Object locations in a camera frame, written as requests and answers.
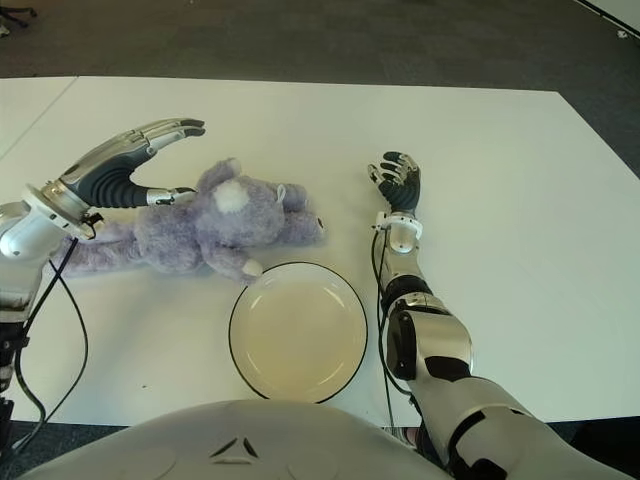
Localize black office chair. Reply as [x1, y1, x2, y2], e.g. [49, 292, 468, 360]
[0, 3, 39, 37]

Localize grey robot torso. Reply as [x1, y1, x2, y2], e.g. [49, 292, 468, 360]
[19, 398, 451, 480]

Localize white plate with black rim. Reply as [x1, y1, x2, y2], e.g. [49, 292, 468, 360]
[228, 261, 370, 405]

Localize right wrist camera mount ring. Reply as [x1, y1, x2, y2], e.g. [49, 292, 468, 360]
[372, 211, 424, 240]

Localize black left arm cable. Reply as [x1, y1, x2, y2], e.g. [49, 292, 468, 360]
[9, 232, 90, 454]

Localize purple plush doll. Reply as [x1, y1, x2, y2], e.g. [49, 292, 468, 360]
[49, 158, 330, 287]

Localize left wrist camera mount ring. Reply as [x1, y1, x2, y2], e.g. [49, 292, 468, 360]
[24, 180, 105, 242]

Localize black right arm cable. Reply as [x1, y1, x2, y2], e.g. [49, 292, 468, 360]
[370, 225, 404, 432]

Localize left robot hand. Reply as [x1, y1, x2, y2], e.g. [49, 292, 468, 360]
[58, 117, 207, 210]

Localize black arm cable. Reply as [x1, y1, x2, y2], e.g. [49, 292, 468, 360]
[9, 232, 90, 454]
[370, 225, 404, 432]

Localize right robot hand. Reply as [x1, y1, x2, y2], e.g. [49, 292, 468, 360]
[367, 150, 424, 214]

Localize wrist camera mount ring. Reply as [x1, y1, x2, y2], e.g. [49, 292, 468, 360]
[372, 211, 424, 240]
[24, 180, 105, 242]

